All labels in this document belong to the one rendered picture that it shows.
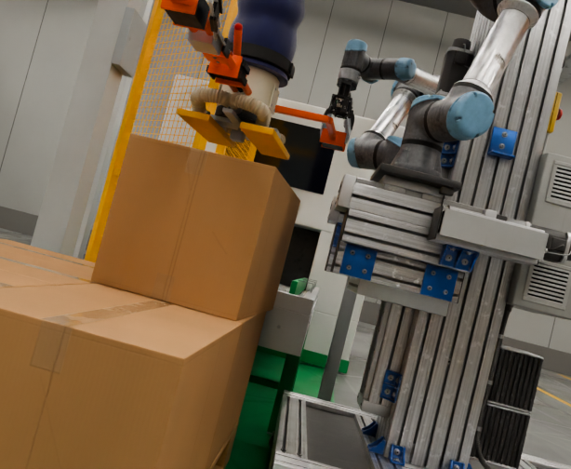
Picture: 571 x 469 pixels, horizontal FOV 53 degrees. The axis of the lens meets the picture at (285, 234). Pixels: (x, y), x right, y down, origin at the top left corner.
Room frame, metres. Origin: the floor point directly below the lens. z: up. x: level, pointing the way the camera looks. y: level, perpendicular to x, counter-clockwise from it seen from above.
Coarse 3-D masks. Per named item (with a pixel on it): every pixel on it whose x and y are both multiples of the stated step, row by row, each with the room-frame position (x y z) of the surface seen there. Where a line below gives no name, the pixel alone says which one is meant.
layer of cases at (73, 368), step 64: (0, 256) 1.53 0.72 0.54; (64, 256) 2.03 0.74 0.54; (0, 320) 0.87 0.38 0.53; (64, 320) 0.90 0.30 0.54; (128, 320) 1.05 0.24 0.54; (192, 320) 1.25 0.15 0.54; (256, 320) 1.75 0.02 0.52; (0, 384) 0.87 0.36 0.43; (64, 384) 0.86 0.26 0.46; (128, 384) 0.85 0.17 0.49; (192, 384) 0.96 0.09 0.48; (0, 448) 0.87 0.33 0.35; (64, 448) 0.86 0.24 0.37; (128, 448) 0.85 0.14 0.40; (192, 448) 1.14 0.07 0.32
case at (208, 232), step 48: (144, 144) 1.48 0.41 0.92; (144, 192) 1.48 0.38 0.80; (192, 192) 1.46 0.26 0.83; (240, 192) 1.44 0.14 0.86; (288, 192) 1.72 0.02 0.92; (144, 240) 1.47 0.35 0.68; (192, 240) 1.46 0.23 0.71; (240, 240) 1.44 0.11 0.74; (288, 240) 1.98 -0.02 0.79; (144, 288) 1.47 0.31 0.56; (192, 288) 1.45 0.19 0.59; (240, 288) 1.43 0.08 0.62
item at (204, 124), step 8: (184, 112) 1.62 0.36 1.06; (192, 112) 1.61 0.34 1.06; (208, 112) 1.70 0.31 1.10; (184, 120) 1.68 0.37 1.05; (192, 120) 1.65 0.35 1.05; (200, 120) 1.62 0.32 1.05; (208, 120) 1.61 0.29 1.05; (200, 128) 1.75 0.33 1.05; (208, 128) 1.72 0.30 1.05; (216, 128) 1.69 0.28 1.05; (208, 136) 1.84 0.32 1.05; (216, 136) 1.81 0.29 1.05; (224, 136) 1.79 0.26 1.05; (224, 144) 1.92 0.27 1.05; (232, 144) 1.90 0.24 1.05
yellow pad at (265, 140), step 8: (248, 128) 1.59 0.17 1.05; (256, 128) 1.58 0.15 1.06; (264, 128) 1.58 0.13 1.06; (272, 128) 1.58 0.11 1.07; (248, 136) 1.67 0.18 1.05; (256, 136) 1.65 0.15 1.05; (264, 136) 1.62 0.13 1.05; (272, 136) 1.59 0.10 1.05; (256, 144) 1.78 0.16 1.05; (264, 144) 1.74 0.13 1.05; (272, 144) 1.71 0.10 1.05; (280, 144) 1.71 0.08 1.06; (264, 152) 1.87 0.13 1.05; (272, 152) 1.83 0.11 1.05; (280, 152) 1.80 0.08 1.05
